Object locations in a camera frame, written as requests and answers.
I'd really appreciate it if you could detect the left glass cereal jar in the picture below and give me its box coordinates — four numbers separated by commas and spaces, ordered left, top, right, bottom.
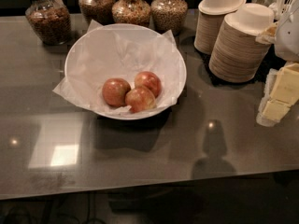
25, 0, 71, 45

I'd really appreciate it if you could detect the right glass cereal jar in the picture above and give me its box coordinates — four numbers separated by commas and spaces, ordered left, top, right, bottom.
150, 0, 188, 35

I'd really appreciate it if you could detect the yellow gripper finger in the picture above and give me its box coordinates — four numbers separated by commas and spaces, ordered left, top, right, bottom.
255, 22, 278, 45
256, 63, 299, 127

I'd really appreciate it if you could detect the white bowl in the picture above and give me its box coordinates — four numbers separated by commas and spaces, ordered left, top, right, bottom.
64, 23, 188, 121

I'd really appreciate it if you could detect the rear paper bowl stack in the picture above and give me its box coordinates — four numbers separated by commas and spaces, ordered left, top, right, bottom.
194, 0, 247, 55

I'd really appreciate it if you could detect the glass cereal jar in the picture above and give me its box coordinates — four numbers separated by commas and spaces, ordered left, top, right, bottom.
25, 0, 71, 45
112, 0, 150, 27
150, 0, 188, 35
78, 0, 115, 25

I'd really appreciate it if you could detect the red apple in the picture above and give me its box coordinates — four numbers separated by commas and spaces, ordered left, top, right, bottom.
125, 86, 156, 113
102, 77, 131, 107
135, 71, 162, 97

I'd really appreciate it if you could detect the front paper bowl stack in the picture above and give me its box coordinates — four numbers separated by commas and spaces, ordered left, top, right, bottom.
208, 3, 274, 83

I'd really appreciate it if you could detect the paper bowl stack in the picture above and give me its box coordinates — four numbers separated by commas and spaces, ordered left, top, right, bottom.
208, 3, 274, 83
194, 0, 247, 55

